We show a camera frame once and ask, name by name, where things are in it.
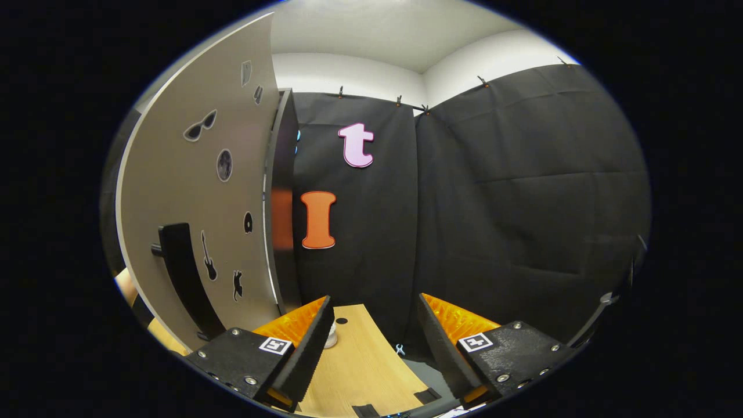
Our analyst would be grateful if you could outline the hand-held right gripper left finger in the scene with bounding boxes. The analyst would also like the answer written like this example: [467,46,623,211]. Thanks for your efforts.
[183,294,337,413]

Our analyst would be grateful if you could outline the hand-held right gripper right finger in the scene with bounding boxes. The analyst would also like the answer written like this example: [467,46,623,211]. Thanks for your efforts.
[416,293,576,406]

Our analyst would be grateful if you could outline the black cabinet door handle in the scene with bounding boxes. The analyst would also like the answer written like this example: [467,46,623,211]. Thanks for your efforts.
[151,222,228,341]

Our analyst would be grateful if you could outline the white cabinet door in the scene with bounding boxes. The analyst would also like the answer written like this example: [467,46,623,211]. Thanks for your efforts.
[115,13,283,352]

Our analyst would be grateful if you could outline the dark stand with grey clamp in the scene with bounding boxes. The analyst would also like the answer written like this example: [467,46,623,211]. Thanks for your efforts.
[566,234,650,351]

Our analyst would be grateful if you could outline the black backdrop cloth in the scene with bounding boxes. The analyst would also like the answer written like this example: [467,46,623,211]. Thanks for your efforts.
[100,61,652,349]

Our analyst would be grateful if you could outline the row of cloth clips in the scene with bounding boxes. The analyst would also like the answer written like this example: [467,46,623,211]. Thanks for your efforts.
[337,56,569,116]

